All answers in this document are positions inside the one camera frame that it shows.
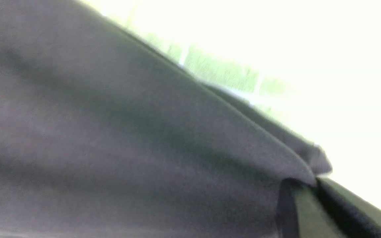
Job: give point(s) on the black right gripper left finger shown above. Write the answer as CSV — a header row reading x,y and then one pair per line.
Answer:
x,y
300,214

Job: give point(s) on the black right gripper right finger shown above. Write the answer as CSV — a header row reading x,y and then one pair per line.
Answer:
x,y
354,216

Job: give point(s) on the gray long sleeve shirt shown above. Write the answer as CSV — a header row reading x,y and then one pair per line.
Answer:
x,y
101,136

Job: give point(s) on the light green grid tablecloth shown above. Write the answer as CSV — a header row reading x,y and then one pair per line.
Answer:
x,y
265,94

